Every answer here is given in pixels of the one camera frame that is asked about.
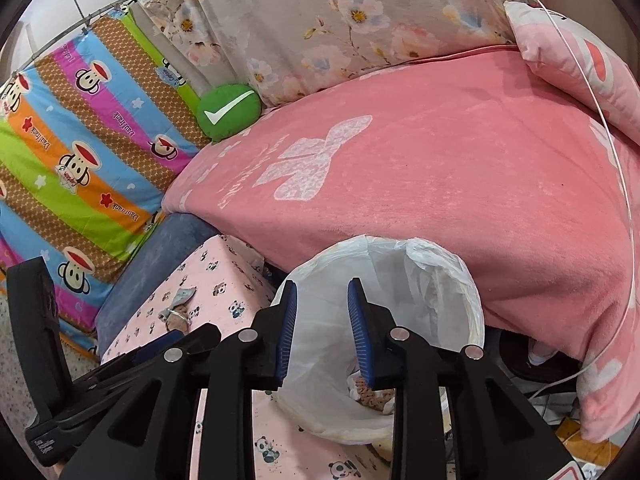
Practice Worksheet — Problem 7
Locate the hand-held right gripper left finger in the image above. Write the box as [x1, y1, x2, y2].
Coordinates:
[62, 280, 299, 480]

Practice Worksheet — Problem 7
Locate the pink blanket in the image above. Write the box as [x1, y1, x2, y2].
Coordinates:
[161, 44, 640, 363]

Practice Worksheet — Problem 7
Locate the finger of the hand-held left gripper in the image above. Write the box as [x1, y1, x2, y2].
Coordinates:
[65, 329, 186, 401]

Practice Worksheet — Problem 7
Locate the colourful monkey print pillow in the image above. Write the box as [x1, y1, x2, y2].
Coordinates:
[0, 10, 202, 363]

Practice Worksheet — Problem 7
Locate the white cable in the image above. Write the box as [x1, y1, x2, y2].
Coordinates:
[497, 0, 640, 402]

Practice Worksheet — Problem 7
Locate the metal hanging rail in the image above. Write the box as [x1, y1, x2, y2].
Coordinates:
[17, 0, 143, 70]

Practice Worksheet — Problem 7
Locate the blue seat cushion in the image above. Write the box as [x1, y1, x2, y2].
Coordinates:
[94, 211, 222, 357]

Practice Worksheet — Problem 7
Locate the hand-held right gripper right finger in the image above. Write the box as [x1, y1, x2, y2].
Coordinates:
[346, 277, 576, 480]

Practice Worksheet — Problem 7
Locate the green round cushion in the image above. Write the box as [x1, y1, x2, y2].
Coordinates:
[195, 84, 262, 143]

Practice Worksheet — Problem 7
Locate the grey floral sheet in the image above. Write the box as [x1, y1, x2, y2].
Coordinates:
[141, 0, 522, 109]

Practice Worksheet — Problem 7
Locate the white bag-lined waste bin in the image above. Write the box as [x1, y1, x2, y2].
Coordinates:
[269, 234, 487, 447]

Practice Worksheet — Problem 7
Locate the brown patterned wrapper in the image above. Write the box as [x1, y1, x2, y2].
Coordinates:
[349, 374, 397, 413]

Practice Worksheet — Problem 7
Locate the pink panda print tablecloth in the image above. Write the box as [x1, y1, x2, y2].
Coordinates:
[99, 233, 403, 480]

